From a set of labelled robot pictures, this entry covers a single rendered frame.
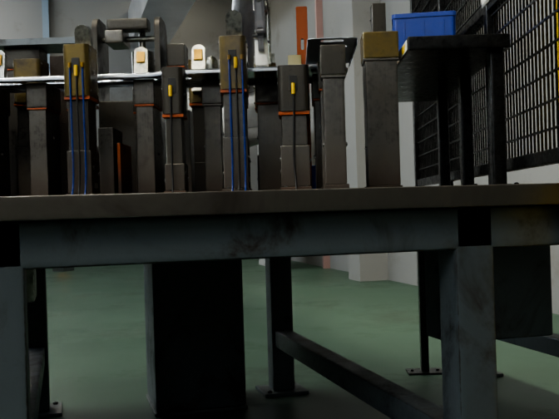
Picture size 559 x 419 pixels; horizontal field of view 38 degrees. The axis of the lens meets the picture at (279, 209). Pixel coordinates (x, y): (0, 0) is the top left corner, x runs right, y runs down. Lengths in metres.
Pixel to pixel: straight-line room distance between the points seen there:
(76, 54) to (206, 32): 10.20
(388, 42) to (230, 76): 0.37
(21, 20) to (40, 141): 9.88
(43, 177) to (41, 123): 0.13
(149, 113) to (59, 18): 9.94
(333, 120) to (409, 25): 0.62
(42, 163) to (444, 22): 1.07
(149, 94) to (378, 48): 0.56
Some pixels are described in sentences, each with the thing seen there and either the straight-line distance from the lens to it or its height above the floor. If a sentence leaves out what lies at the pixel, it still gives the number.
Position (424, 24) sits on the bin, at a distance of 2.20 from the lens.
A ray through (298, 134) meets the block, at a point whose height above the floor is 0.83.
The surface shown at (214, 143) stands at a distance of 2.02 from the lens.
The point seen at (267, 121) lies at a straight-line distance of 2.02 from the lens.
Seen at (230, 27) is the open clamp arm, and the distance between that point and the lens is 1.90.
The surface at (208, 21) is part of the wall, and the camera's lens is 12.12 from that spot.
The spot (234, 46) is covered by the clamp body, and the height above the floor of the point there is 1.02.
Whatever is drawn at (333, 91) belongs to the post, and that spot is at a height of 0.90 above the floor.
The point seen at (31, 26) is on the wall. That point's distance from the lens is 11.91.
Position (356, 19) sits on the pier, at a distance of 7.44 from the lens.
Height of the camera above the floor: 0.67
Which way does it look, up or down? level
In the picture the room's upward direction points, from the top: 2 degrees counter-clockwise
